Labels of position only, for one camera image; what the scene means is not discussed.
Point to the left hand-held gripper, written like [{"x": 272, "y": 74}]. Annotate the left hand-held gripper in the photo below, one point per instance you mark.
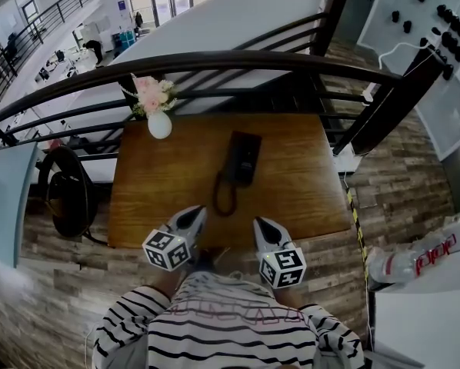
[{"x": 164, "y": 250}]

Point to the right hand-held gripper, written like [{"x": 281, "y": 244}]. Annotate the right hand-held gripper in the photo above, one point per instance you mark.
[{"x": 284, "y": 267}]

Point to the black telephone handset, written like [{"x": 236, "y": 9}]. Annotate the black telephone handset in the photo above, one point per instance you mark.
[{"x": 231, "y": 160}]

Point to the person's left forearm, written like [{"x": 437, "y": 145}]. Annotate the person's left forearm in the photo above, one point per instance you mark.
[{"x": 137, "y": 313}]

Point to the person's right forearm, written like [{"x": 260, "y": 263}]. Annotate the person's right forearm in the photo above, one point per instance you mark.
[{"x": 330, "y": 329}]

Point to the person's striped shirt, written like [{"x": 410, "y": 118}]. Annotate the person's striped shirt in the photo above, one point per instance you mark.
[{"x": 230, "y": 333}]

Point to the yellow black striped strip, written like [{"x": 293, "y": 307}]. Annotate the yellow black striped strip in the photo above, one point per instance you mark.
[{"x": 356, "y": 217}]

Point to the clear plastic bottle red label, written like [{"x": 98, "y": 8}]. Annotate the clear plastic bottle red label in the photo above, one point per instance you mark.
[{"x": 391, "y": 265}]

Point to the black round stool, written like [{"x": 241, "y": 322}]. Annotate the black round stool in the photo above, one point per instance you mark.
[{"x": 66, "y": 194}]

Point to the white egg-shaped vase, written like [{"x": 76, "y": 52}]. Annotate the white egg-shaped vase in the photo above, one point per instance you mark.
[{"x": 159, "y": 126}]

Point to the white side table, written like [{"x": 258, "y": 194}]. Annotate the white side table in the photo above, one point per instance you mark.
[{"x": 418, "y": 321}]

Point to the pink flower bouquet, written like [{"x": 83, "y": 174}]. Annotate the pink flower bouquet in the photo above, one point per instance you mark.
[{"x": 152, "y": 94}]

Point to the pale blue glass panel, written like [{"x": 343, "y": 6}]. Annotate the pale blue glass panel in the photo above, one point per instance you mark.
[{"x": 7, "y": 198}]

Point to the dark metal railing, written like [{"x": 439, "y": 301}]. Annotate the dark metal railing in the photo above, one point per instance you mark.
[{"x": 214, "y": 64}]

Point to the white power adapter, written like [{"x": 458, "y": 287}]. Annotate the white power adapter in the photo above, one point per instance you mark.
[{"x": 368, "y": 94}]

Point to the blue bins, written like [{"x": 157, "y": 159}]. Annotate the blue bins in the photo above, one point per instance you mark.
[{"x": 124, "y": 38}]

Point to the group of black pegs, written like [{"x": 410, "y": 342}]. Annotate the group of black pegs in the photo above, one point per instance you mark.
[{"x": 451, "y": 38}]

